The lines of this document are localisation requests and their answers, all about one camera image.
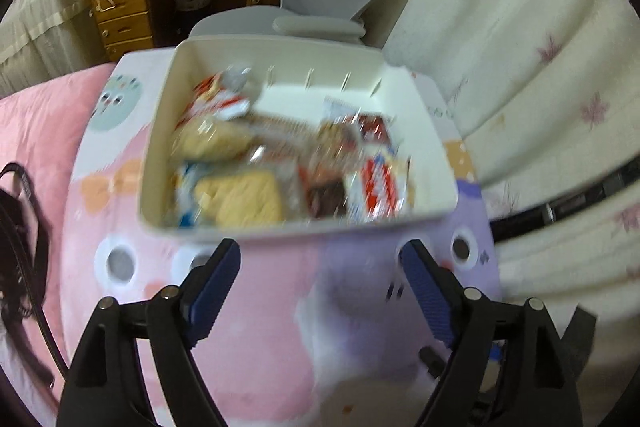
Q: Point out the pink quilt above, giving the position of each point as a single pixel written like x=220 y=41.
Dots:
x=45 y=122

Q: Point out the white lace cover cloth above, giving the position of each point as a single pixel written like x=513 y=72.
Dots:
x=45 y=32

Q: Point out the dark brown snack packet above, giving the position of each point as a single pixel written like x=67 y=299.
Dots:
x=325 y=199

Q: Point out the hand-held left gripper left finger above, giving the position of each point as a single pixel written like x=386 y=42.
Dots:
x=215 y=292

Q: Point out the silver snack packet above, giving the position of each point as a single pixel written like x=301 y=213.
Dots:
x=240 y=79

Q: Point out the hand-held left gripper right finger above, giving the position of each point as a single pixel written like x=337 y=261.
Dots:
x=427 y=297

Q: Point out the large red white picture packet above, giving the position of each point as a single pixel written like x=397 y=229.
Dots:
x=380 y=184

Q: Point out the large clear cracker pack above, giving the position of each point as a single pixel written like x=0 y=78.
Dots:
x=245 y=199

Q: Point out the white plastic storage box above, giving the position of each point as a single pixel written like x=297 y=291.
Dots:
x=162 y=157

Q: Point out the red and white snack packet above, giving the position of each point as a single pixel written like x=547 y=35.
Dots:
x=215 y=102

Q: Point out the black handbag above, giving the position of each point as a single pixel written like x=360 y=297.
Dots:
x=15 y=257

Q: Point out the clear bag pale yellow puffs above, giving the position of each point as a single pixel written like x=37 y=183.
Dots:
x=215 y=141

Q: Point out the white floral curtain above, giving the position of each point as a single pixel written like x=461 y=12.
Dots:
x=525 y=57

